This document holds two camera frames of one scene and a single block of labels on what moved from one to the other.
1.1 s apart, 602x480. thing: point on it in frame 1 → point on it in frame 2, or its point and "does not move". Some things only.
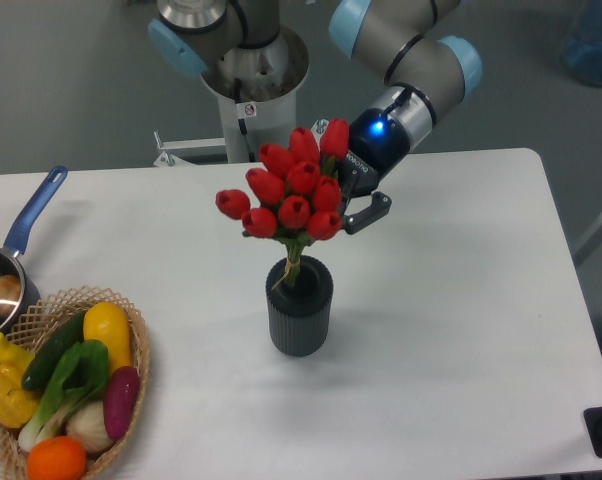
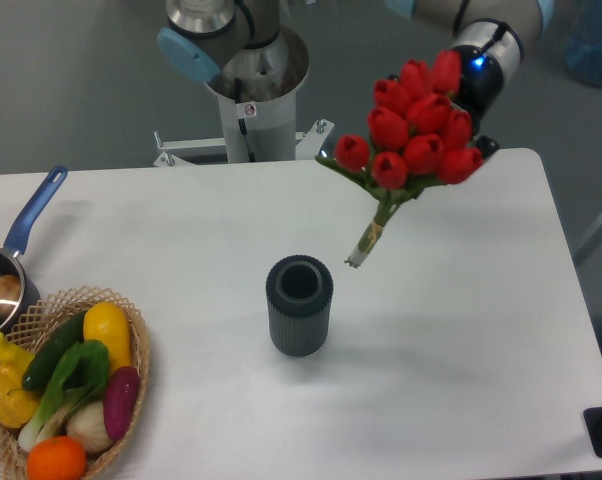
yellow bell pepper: (2, 385) does not move
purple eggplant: (120, 400) does not move
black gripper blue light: (376, 144) → (481, 82)
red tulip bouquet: (296, 197) → (417, 134)
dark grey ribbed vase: (299, 315) does not move
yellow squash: (110, 324) does not move
